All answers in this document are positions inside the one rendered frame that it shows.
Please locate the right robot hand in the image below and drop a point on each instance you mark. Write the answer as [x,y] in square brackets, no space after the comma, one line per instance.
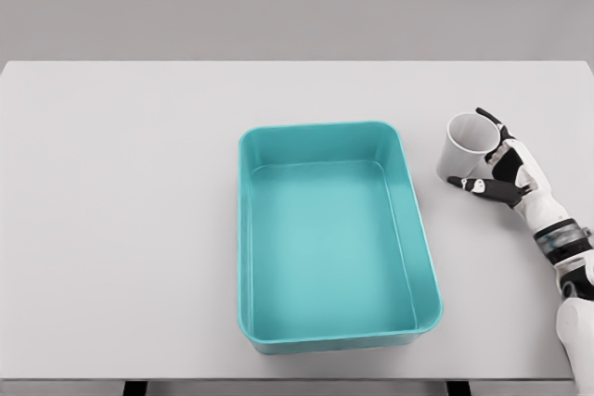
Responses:
[522,169]

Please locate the white paper cup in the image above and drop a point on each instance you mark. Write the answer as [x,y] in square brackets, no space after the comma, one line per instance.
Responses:
[464,149]

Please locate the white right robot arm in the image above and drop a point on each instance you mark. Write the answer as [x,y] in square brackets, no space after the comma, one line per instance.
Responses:
[554,217]

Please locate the teal plastic basket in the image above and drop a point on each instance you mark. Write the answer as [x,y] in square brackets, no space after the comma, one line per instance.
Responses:
[331,238]

